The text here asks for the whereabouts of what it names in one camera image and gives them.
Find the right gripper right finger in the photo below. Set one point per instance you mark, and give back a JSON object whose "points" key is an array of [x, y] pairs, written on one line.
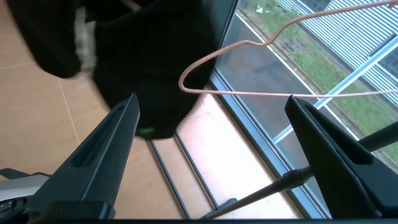
{"points": [[342, 193]]}

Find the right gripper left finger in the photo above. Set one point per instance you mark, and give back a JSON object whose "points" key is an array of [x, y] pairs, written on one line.
{"points": [[102, 182]]}

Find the black clothes rack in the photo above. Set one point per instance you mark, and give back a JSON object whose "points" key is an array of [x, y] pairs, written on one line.
{"points": [[280, 184]]}

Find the window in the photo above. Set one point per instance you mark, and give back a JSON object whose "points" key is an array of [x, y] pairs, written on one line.
{"points": [[280, 77]]}

